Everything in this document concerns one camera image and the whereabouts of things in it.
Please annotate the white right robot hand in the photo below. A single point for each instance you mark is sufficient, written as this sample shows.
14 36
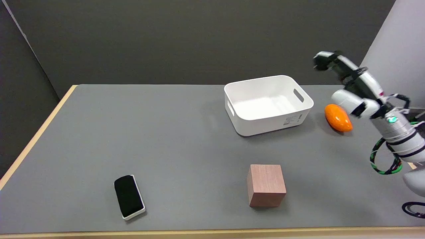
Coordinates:
360 87

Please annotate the brown wooden cube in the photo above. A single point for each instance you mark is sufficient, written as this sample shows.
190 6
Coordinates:
266 185

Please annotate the orange oval toy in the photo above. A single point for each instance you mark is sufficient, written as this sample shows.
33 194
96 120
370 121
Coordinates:
338 118

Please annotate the white plastic storage bin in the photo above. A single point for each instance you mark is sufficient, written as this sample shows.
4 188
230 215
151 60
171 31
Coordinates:
268 105

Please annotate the black whiteboard eraser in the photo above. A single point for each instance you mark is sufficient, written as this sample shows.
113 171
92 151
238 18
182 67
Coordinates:
128 196

